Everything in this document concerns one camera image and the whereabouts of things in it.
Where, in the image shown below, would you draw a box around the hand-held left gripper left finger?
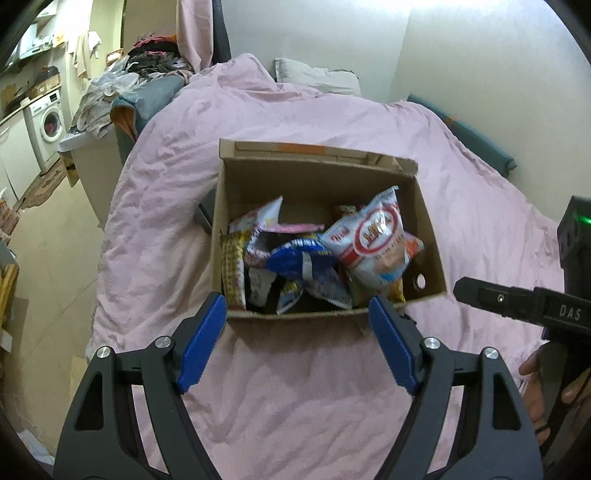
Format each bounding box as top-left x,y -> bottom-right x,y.
54,292 -> 228,480

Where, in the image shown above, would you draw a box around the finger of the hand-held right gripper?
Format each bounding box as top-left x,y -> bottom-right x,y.
452,277 -> 544,322

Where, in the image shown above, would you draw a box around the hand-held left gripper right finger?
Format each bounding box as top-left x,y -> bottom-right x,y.
368,295 -> 546,480

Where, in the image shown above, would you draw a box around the white snack bag black lettering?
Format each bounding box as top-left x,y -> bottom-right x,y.
228,196 -> 326,278

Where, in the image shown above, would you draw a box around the cardboard box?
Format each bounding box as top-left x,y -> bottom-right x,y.
210,138 -> 448,320

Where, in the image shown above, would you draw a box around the person's right hand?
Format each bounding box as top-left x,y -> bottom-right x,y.
518,344 -> 591,432

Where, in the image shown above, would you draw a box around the yellow patterned snack packet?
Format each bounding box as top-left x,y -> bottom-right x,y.
222,231 -> 247,310

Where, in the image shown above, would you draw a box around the blue snack bag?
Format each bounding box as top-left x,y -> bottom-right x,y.
267,234 -> 340,283
277,268 -> 354,315

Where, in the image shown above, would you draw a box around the pink blanket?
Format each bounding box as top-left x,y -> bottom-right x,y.
88,53 -> 591,480

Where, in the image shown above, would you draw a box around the white snack bag red circle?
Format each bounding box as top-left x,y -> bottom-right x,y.
318,186 -> 426,291

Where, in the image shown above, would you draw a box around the dark grey small box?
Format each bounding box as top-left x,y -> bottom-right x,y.
198,189 -> 218,234

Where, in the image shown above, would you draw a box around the teal bed bumper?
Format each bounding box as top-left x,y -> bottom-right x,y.
407,93 -> 516,175

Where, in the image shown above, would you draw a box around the white low table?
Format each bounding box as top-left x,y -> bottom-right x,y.
58,130 -> 122,230

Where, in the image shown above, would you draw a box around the brown patterned rug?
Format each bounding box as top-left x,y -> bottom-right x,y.
20,159 -> 68,212

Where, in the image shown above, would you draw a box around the white cabinet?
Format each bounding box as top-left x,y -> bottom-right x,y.
0,112 -> 43,200

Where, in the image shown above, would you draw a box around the white washing machine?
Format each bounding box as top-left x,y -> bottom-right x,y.
23,90 -> 68,169

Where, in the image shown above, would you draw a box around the grey pillow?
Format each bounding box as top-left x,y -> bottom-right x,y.
274,58 -> 362,96

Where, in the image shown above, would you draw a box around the pile of dark clothes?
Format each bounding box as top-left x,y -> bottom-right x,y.
126,34 -> 195,78

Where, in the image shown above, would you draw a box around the pink hanging cloth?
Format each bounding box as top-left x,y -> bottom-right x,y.
178,0 -> 219,71

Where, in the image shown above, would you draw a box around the black pole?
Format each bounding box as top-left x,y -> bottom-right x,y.
211,0 -> 232,64

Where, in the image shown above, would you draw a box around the hanging white towels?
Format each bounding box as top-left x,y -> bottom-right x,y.
67,30 -> 103,80

